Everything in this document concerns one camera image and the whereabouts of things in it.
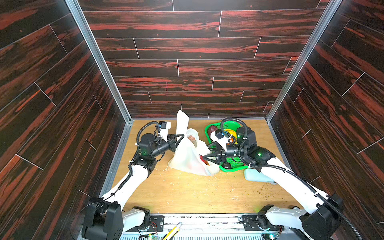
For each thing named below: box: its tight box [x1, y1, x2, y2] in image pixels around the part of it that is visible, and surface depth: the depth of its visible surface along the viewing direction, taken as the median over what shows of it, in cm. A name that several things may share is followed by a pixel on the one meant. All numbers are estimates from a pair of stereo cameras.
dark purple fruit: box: [222, 162, 232, 170], surface depth 90 cm
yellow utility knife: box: [161, 222, 182, 240], surface depth 72 cm
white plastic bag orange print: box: [168, 109, 220, 176], surface depth 75 cm
